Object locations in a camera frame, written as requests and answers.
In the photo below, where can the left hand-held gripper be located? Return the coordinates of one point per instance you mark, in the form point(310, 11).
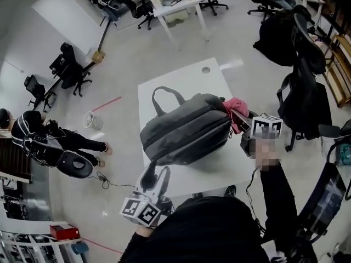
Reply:
point(140, 211)

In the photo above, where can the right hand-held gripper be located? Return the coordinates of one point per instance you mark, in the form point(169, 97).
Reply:
point(267, 127)

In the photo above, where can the pink cloth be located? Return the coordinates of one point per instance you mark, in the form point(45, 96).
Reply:
point(237, 105)

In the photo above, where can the gray backpack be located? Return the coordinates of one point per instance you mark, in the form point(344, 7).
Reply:
point(186, 133)

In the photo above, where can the person's left forearm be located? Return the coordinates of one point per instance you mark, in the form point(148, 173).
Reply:
point(137, 242)

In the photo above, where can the person's right forearm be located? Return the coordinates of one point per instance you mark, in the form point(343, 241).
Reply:
point(277, 196)

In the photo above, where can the person's black shoe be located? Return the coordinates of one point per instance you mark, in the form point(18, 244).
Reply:
point(197, 195)
point(230, 191)

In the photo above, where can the person's black-clothed torso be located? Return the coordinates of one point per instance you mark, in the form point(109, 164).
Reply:
point(208, 229)

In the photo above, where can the white table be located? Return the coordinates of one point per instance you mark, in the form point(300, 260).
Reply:
point(178, 75)

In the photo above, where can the black equipment pack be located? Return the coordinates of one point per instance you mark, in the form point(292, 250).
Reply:
point(74, 166)

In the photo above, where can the black jacket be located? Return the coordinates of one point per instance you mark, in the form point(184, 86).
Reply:
point(274, 40)

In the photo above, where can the clear plastic bucket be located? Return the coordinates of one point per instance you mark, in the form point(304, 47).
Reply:
point(91, 120)

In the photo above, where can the blue cup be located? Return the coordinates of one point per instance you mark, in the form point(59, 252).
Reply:
point(79, 248)

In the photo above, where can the wooden rack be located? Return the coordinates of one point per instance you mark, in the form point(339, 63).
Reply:
point(341, 73)

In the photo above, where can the red box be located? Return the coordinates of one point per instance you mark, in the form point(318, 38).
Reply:
point(64, 232)

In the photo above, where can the black monitor screen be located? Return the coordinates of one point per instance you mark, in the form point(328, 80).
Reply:
point(323, 199)

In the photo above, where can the white cluttered desk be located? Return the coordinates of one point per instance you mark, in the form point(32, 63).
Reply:
point(175, 5)

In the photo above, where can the small cardboard box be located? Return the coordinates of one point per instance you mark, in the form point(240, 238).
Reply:
point(98, 57)

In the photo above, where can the dark wooden slatted panel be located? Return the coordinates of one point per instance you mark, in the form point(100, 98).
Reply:
point(13, 157)

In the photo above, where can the white metal storage rack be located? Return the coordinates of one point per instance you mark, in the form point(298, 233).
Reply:
point(27, 245)

